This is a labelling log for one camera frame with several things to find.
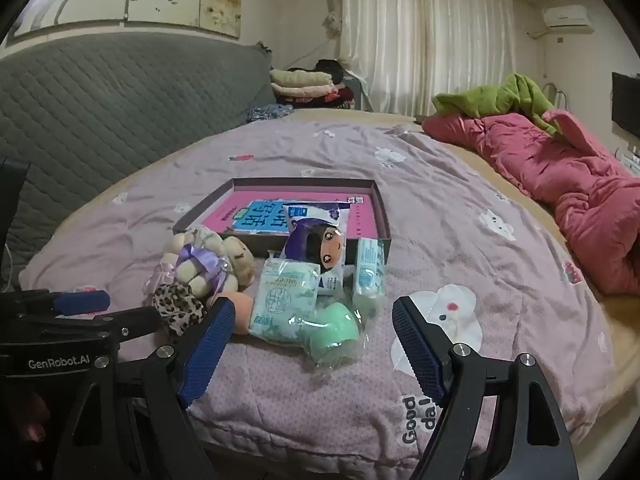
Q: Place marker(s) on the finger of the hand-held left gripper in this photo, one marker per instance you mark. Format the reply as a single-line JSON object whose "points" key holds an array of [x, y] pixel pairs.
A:
{"points": [[130, 322], [82, 302]]}

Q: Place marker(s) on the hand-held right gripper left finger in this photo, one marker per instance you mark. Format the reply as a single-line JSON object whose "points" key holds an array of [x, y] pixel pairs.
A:
{"points": [[210, 355]]}

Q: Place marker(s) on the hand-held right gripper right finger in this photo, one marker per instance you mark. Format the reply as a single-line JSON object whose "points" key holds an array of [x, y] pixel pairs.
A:
{"points": [[417, 355]]}

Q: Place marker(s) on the leopard print scrunchie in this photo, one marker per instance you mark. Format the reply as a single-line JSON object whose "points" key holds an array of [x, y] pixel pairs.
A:
{"points": [[175, 307]]}

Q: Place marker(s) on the peach soft toy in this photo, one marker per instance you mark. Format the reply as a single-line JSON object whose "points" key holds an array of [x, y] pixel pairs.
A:
{"points": [[240, 312]]}

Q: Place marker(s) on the cream plush bouquet purple ribbon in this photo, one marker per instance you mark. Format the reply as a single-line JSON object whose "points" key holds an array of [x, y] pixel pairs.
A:
{"points": [[192, 265]]}

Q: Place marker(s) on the green sponge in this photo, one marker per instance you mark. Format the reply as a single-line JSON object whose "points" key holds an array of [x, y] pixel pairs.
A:
{"points": [[335, 330]]}

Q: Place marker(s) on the large green leaf tissue packet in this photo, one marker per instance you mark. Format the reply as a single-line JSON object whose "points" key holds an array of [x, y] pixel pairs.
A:
{"points": [[280, 300]]}

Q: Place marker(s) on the small green tissue packet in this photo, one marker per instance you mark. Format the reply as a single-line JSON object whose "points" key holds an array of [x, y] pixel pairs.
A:
{"points": [[367, 275]]}

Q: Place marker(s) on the cartoon face tissue packet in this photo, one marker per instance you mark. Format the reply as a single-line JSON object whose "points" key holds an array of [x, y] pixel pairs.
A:
{"points": [[315, 245]]}

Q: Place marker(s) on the shallow brown cardboard box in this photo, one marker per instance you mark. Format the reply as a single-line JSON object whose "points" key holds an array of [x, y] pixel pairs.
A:
{"points": [[300, 182]]}

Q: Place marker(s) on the person's left hand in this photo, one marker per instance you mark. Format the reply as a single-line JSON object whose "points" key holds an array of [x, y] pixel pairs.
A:
{"points": [[32, 417]]}

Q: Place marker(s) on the blue book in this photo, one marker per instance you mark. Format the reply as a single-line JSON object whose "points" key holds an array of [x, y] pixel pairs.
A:
{"points": [[260, 217]]}

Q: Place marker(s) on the pink book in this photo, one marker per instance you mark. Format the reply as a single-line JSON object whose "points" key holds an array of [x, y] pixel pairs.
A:
{"points": [[235, 210]]}

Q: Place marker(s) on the grey quilted headboard cover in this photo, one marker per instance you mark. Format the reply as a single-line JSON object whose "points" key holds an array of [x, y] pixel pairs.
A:
{"points": [[125, 100]]}

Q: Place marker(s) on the pink quilt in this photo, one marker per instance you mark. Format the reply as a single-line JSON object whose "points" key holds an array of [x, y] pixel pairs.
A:
{"points": [[575, 185]]}

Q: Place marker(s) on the blue floral cloth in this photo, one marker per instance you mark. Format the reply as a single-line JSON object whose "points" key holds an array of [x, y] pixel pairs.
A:
{"points": [[270, 112]]}

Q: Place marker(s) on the grey bedside cabinet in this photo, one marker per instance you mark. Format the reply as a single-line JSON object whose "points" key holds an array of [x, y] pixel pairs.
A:
{"points": [[357, 92]]}

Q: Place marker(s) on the green fleece blanket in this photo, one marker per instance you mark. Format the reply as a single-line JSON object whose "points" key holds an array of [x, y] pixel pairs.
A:
{"points": [[520, 92]]}

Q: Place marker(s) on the pink folded cloth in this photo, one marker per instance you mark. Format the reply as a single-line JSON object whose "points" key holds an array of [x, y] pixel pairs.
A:
{"points": [[310, 91]]}

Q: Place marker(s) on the beige folded blanket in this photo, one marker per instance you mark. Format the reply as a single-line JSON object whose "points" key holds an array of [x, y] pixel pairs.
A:
{"points": [[300, 77]]}

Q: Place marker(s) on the black cloth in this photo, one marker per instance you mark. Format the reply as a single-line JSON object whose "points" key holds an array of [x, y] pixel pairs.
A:
{"points": [[330, 70]]}

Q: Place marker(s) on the white curtain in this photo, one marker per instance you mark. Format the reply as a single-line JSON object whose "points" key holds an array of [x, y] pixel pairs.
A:
{"points": [[425, 35]]}

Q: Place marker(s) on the black television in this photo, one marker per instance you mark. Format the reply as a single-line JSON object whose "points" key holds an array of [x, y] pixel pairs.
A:
{"points": [[627, 105]]}

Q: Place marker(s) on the curtain tassel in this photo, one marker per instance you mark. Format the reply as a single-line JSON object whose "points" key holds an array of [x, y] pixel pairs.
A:
{"points": [[331, 22]]}

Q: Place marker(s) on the white air conditioner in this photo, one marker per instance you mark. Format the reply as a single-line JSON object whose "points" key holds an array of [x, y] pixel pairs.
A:
{"points": [[567, 17]]}

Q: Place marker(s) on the metal chair rail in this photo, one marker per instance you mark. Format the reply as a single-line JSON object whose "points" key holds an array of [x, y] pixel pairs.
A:
{"points": [[560, 92]]}

